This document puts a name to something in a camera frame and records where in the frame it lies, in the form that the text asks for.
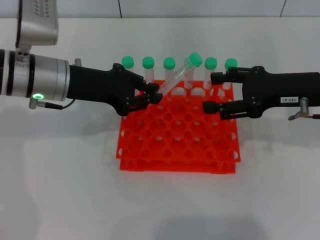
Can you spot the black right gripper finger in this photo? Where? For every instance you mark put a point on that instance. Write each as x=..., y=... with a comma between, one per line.
x=217, y=78
x=210, y=107

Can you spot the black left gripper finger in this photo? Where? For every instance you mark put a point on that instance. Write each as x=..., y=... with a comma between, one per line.
x=156, y=98
x=153, y=88

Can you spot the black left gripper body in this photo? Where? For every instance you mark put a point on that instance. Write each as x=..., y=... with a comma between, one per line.
x=100, y=85

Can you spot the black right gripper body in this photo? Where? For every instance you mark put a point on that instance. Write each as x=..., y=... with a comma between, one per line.
x=275, y=87

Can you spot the green capped clear test tube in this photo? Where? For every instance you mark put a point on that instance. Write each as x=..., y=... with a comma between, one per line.
x=169, y=63
x=230, y=62
x=148, y=62
x=178, y=75
x=189, y=80
x=128, y=61
x=210, y=63

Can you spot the orange test tube rack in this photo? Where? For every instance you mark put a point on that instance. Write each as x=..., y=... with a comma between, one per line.
x=186, y=131

